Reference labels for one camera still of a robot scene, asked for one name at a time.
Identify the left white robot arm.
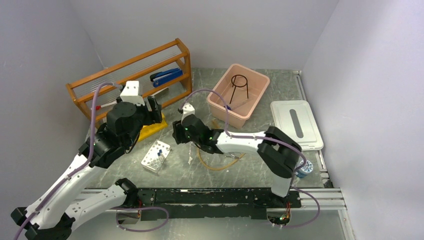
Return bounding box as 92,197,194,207
11,96,162,240

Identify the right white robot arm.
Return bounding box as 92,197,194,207
172,114,302,207

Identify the yellow foam tray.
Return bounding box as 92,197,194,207
138,113,168,142

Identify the brown bristle tube brush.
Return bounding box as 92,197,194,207
211,119,221,129

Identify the blue black stapler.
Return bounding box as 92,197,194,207
149,67,183,88

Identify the white test tube rack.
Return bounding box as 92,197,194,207
141,140,171,174

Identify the yellow rubber tubing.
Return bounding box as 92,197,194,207
196,148,246,172

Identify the test tube in rack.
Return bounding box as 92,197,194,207
156,152,165,166

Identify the red white marker pen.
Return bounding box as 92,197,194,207
95,101,117,111

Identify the orange wooden shelf rack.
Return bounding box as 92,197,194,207
66,38,193,119

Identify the pink plastic bin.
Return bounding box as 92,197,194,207
207,63,270,129

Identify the white plastic bin lid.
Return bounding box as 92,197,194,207
270,100,324,151

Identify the blue white round container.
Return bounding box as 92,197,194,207
295,159,314,179

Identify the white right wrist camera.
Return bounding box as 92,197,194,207
181,102,195,121

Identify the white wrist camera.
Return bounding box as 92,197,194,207
119,80,145,106
181,102,195,121

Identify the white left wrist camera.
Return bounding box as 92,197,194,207
119,80,145,106

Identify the black wire tripod stand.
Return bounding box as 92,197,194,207
229,74,249,104

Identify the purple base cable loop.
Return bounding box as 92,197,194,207
115,205,170,233

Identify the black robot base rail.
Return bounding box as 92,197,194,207
122,187,302,221

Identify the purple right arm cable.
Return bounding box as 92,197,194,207
178,88,321,229

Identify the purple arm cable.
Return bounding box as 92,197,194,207
178,88,321,229
13,82,125,240

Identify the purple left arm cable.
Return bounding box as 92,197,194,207
13,82,125,240

